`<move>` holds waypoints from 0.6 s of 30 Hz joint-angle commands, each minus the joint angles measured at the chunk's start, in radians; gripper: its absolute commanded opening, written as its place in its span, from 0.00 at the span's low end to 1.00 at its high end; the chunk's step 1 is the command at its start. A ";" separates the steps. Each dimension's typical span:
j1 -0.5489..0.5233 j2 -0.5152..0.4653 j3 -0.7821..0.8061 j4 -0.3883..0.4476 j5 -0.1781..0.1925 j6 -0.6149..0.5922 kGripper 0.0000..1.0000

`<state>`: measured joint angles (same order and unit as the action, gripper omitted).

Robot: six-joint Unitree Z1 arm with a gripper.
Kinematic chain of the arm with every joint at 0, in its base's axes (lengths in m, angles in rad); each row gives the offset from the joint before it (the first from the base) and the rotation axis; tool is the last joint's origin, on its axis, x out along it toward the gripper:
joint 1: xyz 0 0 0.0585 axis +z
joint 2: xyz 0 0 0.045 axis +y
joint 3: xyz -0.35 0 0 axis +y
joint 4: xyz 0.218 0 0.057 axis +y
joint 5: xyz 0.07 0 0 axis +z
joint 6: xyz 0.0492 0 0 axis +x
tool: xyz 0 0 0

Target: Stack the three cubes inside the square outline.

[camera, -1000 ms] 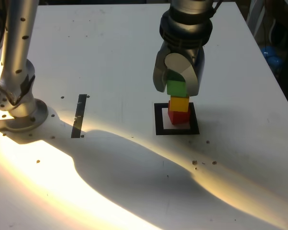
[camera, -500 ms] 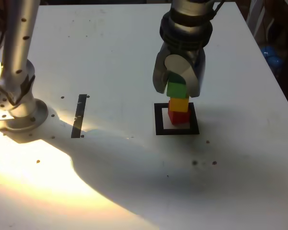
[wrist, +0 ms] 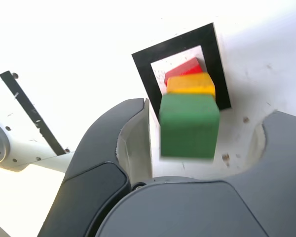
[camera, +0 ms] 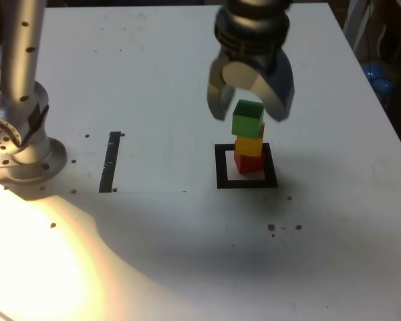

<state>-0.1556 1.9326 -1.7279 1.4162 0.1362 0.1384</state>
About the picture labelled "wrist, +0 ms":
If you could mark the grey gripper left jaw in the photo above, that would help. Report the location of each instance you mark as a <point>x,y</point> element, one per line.
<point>93,185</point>

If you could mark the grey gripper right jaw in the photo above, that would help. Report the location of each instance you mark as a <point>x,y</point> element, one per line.
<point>199,209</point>

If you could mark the green cube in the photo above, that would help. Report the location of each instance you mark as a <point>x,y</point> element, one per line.
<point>187,126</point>

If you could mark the yellow cube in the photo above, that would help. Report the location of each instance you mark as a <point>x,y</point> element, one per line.
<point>190,85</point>

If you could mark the red cube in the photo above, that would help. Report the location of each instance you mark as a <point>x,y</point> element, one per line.
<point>185,69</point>

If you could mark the black tape square outline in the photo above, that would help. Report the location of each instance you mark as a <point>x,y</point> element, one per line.
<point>143,66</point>

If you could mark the black tape strip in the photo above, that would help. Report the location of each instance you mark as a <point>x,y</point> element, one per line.
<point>27,106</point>

